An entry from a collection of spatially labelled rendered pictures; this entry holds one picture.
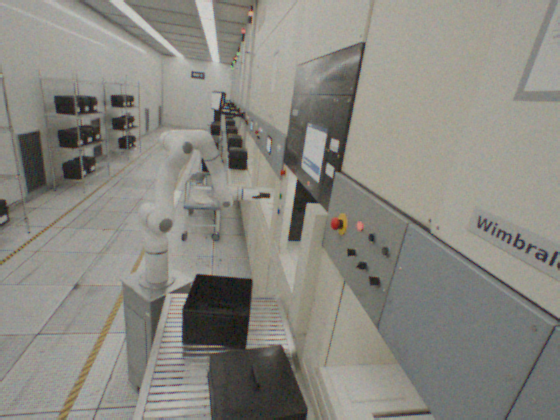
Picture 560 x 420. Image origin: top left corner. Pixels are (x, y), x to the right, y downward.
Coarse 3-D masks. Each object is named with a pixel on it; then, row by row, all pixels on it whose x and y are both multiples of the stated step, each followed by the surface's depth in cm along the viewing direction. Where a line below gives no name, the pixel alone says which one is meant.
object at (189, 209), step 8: (192, 192) 412; (200, 192) 417; (216, 200) 393; (192, 208) 366; (200, 208) 368; (208, 208) 370; (216, 208) 372; (192, 224) 376; (184, 232) 375; (216, 232) 385; (184, 240) 375; (216, 240) 388
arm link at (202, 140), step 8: (160, 136) 152; (192, 136) 155; (200, 136) 155; (208, 136) 158; (160, 144) 152; (200, 144) 157; (208, 144) 159; (200, 152) 164; (208, 152) 161; (216, 152) 165
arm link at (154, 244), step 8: (144, 208) 154; (152, 208) 153; (144, 216) 152; (144, 224) 155; (144, 232) 157; (152, 232) 159; (144, 240) 156; (152, 240) 156; (160, 240) 157; (144, 248) 158; (152, 248) 155; (160, 248) 157
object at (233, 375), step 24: (216, 360) 110; (240, 360) 111; (264, 360) 112; (288, 360) 114; (216, 384) 101; (240, 384) 102; (264, 384) 103; (288, 384) 104; (216, 408) 93; (240, 408) 94; (264, 408) 95; (288, 408) 96
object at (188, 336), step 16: (192, 288) 140; (208, 288) 151; (224, 288) 151; (240, 288) 151; (192, 304) 144; (208, 304) 150; (224, 304) 150; (240, 304) 154; (192, 320) 124; (208, 320) 124; (224, 320) 124; (240, 320) 124; (192, 336) 127; (208, 336) 127; (224, 336) 127; (240, 336) 127
